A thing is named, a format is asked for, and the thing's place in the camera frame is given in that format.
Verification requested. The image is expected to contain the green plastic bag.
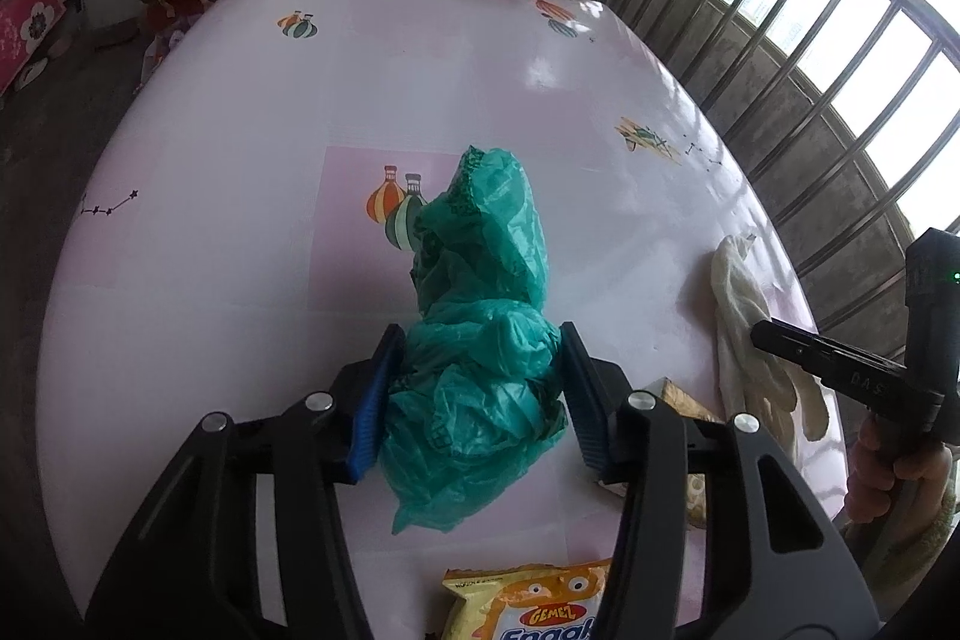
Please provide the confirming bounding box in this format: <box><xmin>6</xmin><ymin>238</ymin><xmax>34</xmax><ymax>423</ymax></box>
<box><xmin>379</xmin><ymin>145</ymin><xmax>569</xmax><ymax>534</ymax></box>

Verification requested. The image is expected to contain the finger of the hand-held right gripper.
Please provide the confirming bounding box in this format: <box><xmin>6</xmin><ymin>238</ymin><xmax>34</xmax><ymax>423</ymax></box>
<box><xmin>750</xmin><ymin>319</ymin><xmax>947</xmax><ymax>420</ymax></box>

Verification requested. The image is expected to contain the yellow cartoon snack packet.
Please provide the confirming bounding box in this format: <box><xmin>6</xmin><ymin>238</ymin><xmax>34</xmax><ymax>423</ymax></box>
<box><xmin>441</xmin><ymin>557</ymin><xmax>616</xmax><ymax>640</ymax></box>

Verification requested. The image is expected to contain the beige paper pack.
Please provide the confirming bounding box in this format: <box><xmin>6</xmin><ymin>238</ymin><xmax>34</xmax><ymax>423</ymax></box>
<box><xmin>652</xmin><ymin>377</ymin><xmax>725</xmax><ymax>532</ymax></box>

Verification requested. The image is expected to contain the white cotton glove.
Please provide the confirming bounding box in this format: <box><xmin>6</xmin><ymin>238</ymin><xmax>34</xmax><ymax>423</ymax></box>
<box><xmin>709</xmin><ymin>231</ymin><xmax>832</xmax><ymax>442</ymax></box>

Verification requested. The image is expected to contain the metal balcony railing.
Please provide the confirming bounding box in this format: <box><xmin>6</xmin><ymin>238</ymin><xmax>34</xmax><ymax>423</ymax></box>
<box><xmin>559</xmin><ymin>0</ymin><xmax>960</xmax><ymax>356</ymax></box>

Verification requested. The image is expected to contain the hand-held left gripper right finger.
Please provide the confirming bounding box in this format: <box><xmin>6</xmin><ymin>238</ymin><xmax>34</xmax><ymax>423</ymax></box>
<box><xmin>559</xmin><ymin>321</ymin><xmax>878</xmax><ymax>640</ymax></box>

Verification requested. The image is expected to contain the yellow-handled bag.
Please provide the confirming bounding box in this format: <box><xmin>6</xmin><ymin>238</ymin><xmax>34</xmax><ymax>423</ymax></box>
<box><xmin>142</xmin><ymin>0</ymin><xmax>222</xmax><ymax>86</ymax></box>

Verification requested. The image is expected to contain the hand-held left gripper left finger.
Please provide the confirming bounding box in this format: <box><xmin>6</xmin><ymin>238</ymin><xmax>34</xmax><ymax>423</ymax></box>
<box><xmin>84</xmin><ymin>323</ymin><xmax>406</xmax><ymax>640</ymax></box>

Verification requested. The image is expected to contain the table with balloon-print cloth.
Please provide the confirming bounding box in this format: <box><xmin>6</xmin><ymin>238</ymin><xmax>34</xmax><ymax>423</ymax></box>
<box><xmin>34</xmin><ymin>0</ymin><xmax>852</xmax><ymax>640</ymax></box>

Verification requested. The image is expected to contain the person's right hand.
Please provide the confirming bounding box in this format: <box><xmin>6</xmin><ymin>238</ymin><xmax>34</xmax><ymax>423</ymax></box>
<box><xmin>844</xmin><ymin>411</ymin><xmax>953</xmax><ymax>525</ymax></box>

